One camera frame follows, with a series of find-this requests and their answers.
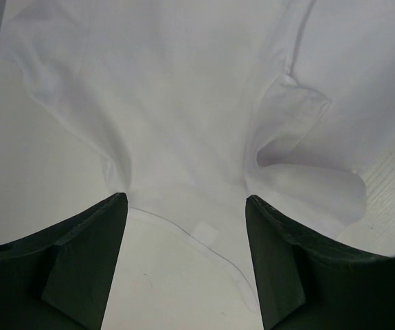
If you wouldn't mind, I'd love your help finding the white t shirt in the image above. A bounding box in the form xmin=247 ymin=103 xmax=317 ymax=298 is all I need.
xmin=3 ymin=0 xmax=395 ymax=310

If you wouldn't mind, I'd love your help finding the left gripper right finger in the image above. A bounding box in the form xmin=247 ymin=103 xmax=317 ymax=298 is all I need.
xmin=245 ymin=195 xmax=395 ymax=329

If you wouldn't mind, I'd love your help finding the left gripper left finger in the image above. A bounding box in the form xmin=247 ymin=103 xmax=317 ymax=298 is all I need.
xmin=0 ymin=193 xmax=128 ymax=329

